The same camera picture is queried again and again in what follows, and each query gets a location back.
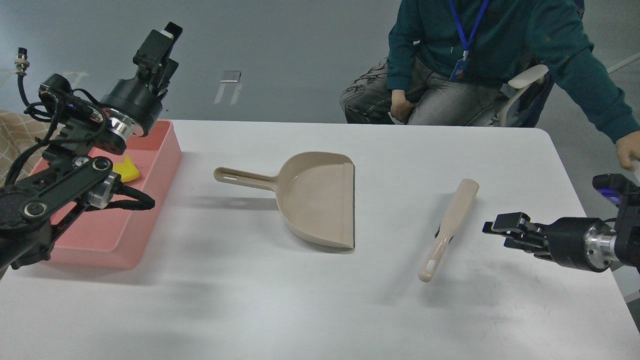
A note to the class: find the person's left hand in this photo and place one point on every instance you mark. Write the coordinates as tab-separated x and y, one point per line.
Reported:
627	150

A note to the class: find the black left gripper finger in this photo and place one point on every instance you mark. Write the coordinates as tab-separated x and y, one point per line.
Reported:
155	67

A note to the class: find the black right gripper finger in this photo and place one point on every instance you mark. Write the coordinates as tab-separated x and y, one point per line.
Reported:
536	245
512	225

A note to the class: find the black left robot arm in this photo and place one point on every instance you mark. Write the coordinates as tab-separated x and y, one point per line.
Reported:
54	181

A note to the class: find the beige plastic dustpan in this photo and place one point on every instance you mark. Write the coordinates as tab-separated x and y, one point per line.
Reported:
315	193

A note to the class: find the beige checkered cloth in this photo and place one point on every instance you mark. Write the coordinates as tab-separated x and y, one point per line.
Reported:
18	132

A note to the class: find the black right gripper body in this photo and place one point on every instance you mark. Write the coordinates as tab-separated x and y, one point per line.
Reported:
586	244

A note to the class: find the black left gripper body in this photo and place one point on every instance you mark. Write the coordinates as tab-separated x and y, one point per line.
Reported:
133	105

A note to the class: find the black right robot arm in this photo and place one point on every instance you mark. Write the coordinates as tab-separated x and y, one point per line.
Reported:
624	194

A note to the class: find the yellow green sponge piece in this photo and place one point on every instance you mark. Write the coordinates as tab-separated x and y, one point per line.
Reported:
126	169

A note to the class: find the white office chair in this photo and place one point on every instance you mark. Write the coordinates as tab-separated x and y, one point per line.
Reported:
521	93

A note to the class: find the seated person in teal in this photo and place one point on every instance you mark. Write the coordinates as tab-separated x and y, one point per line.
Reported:
452	57

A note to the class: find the person's right hand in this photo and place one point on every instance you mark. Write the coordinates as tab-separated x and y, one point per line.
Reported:
401	109

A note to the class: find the beige hand brush black bristles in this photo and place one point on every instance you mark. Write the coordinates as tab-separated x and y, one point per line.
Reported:
453	219

